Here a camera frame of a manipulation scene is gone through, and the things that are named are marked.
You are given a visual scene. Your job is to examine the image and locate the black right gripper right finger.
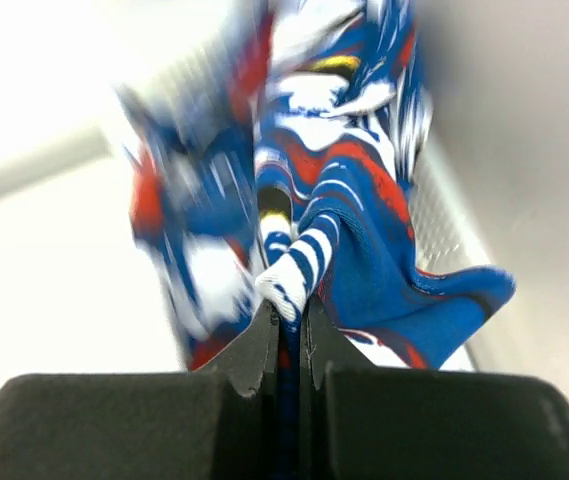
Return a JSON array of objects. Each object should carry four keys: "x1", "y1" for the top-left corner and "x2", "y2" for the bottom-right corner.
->
[{"x1": 299, "y1": 299, "x2": 569, "y2": 480}]

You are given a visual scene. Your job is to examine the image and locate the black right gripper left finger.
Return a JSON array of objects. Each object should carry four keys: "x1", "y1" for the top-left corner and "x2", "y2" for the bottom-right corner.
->
[{"x1": 0, "y1": 304, "x2": 278, "y2": 480}]

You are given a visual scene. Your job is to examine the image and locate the blue white red patterned trousers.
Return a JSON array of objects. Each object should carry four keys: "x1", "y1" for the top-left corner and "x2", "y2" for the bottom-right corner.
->
[{"x1": 113, "y1": 0, "x2": 518, "y2": 371}]

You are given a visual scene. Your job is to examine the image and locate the white plastic mesh basket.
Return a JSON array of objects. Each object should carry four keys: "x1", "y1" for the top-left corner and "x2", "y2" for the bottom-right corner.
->
[{"x1": 403, "y1": 134, "x2": 495, "y2": 371}]

